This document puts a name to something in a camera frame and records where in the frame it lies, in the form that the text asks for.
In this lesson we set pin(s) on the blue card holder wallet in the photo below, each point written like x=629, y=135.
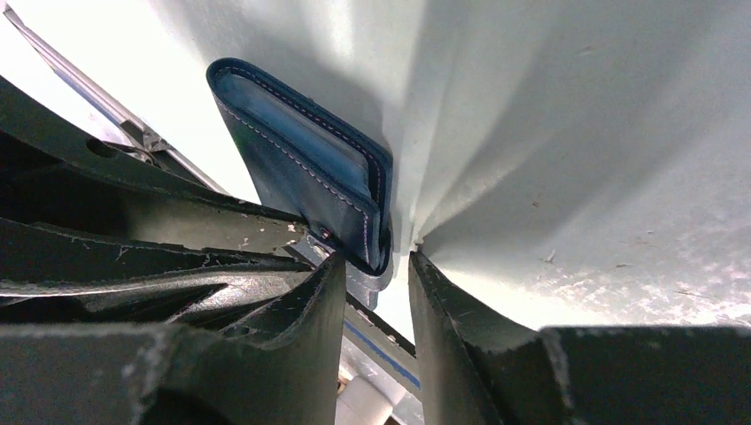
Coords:
x=305, y=160

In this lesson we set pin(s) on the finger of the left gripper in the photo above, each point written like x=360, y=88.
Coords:
x=55, y=174
x=53, y=275

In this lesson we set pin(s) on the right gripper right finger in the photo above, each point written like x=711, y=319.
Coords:
x=477, y=366

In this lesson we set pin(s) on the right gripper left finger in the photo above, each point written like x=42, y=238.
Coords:
x=278, y=365

